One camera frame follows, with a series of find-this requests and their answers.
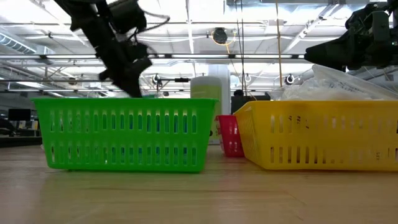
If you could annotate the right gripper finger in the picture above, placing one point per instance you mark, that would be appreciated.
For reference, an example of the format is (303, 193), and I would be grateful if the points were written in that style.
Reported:
(354, 40)
(329, 56)

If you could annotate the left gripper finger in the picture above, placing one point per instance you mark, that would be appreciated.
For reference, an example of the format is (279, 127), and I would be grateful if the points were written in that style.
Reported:
(135, 81)
(113, 80)

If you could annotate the white cotton pads bag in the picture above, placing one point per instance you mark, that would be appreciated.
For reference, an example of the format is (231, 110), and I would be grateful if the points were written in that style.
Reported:
(298, 93)
(335, 82)

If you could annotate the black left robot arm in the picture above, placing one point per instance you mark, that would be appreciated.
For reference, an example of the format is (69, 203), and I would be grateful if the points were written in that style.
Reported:
(90, 21)

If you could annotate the black stand with bar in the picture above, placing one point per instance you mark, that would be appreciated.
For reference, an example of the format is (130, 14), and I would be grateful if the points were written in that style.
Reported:
(157, 80)

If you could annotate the green plastic basket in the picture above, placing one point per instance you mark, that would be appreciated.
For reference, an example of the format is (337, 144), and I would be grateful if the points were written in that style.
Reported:
(124, 104)

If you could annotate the brown ceiling beam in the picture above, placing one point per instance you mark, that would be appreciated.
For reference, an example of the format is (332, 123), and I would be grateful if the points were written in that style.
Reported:
(46, 81)

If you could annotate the green disinfecting wipes canister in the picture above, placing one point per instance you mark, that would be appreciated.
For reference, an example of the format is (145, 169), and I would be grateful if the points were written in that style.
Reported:
(205, 88)

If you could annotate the yellow plastic basket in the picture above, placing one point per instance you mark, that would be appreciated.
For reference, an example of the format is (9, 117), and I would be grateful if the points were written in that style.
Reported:
(311, 137)

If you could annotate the white building column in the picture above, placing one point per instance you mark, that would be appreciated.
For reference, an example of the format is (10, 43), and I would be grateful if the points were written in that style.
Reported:
(225, 81)

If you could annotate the person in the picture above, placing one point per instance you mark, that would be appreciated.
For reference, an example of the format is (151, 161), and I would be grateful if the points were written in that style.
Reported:
(238, 92)

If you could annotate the black computer monitor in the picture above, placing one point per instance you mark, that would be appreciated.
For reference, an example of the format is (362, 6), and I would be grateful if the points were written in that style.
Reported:
(19, 115)

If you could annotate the black flat panel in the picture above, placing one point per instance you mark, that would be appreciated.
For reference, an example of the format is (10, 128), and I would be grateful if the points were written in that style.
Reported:
(237, 102)

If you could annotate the red plastic basket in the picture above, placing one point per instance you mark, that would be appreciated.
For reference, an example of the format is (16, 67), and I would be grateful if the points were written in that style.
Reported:
(230, 137)

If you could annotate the black ceiling light rail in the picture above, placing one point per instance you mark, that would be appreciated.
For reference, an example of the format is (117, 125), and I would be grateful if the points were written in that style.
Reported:
(199, 56)

